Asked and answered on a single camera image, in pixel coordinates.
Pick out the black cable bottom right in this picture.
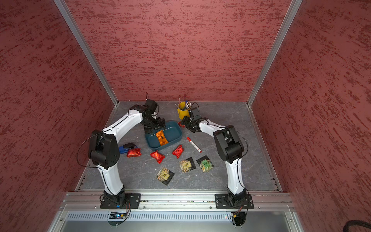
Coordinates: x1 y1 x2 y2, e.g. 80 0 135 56
343 219 371 232

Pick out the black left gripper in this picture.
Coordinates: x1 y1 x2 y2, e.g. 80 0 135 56
142 115 166 133

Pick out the black yellow tea pouch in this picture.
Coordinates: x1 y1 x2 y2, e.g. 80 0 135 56
156 168 174 186
179 158 196 173

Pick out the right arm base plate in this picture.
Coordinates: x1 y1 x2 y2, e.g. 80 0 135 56
215 192 255 210

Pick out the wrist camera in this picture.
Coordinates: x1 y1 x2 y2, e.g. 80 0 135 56
144 99 159 115
189 107 202 121

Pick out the teal plastic storage box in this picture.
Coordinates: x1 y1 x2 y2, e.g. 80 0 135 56
145 121 183 151

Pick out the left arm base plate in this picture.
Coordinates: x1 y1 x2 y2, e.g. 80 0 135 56
100 192 141 209

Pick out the aluminium front rail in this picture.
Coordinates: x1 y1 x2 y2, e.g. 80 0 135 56
58 190 296 212

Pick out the yellow pen cup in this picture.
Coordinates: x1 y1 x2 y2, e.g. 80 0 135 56
177 101 190 120

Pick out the red foil tea bag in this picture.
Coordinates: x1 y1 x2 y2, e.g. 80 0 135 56
150 151 165 164
172 145 184 158
127 148 142 158

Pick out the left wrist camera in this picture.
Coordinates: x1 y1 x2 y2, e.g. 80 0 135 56
144 99 159 115

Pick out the black green tea pouch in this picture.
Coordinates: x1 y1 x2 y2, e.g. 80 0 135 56
197 156 214 173

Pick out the orange foil tea bag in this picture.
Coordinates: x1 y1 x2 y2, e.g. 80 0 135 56
156 130 169 146

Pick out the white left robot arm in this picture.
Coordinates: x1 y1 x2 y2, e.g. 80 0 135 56
88 100 166 208

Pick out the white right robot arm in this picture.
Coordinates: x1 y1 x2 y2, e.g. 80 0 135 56
180 116 248 208

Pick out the red white marker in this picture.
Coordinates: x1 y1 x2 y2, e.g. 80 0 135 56
187 137 202 153

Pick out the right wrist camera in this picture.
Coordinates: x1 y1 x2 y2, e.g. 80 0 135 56
189 107 202 121

